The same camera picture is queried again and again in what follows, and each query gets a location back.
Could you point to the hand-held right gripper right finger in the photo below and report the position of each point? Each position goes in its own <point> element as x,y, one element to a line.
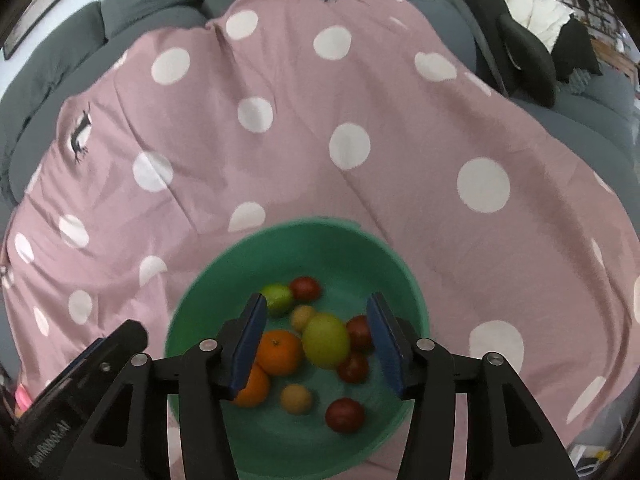
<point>385,345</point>

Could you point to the orange mandarin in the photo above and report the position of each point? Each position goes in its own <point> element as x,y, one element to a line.
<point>252,385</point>
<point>279,352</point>

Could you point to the large green oval citrus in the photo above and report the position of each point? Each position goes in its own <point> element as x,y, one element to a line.
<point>326,341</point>

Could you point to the grey sofa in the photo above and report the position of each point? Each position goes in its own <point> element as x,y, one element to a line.
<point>150,5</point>

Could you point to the pink polka dot blanket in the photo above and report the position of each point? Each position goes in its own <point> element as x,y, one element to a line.
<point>300,160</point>

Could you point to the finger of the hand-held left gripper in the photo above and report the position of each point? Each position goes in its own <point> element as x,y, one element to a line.
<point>125,340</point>

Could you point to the white cloth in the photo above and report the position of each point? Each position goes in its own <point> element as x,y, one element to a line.
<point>530,5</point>

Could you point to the black cushion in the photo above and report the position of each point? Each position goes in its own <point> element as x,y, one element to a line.
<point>530,65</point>

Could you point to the black cloth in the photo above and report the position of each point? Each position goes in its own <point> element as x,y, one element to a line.
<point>575,45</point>

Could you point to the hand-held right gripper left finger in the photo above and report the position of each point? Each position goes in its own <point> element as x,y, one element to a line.
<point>250,345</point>

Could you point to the green plastic bowl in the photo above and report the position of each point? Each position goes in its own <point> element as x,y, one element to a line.
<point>330,260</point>

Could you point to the yellow-green cherry tomato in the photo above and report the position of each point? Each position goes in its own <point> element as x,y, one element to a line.
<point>276,299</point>

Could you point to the red cherry tomato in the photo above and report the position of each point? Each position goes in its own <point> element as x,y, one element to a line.
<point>306,288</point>
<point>353,367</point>
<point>360,332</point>
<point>345,415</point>

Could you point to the grey knitted cloth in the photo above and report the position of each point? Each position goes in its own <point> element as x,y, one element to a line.
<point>575,81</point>

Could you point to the tan yellow cherry tomato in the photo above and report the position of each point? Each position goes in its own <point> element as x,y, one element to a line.
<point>301,317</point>
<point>296,399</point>

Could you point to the wooden cabinet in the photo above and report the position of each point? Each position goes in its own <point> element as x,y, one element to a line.
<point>615,60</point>

